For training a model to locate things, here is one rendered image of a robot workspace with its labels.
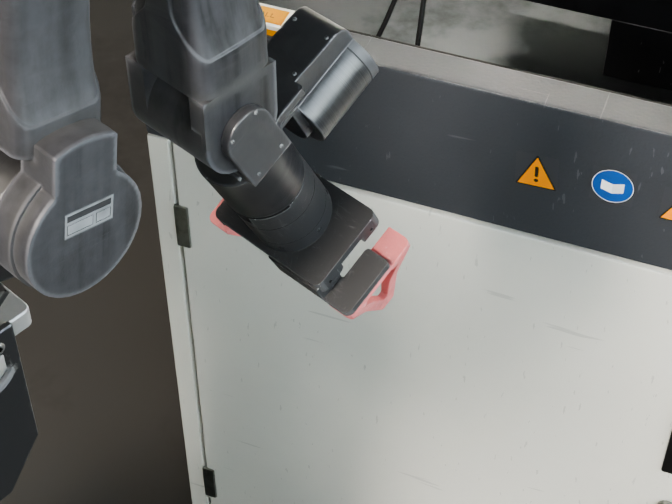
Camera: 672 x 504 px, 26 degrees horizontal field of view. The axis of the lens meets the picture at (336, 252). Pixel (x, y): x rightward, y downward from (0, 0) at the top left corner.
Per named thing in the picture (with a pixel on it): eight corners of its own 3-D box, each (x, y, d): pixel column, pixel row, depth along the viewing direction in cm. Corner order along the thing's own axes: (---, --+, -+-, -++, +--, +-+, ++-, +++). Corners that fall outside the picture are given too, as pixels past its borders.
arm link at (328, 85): (121, 79, 87) (221, 146, 82) (242, -67, 88) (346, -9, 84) (200, 167, 97) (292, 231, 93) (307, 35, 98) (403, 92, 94)
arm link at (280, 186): (170, 151, 91) (233, 195, 88) (239, 67, 91) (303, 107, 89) (212, 198, 97) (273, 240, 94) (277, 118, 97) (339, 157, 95)
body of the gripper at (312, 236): (278, 154, 104) (240, 105, 98) (384, 223, 99) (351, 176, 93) (222, 225, 103) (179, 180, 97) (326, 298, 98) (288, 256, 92)
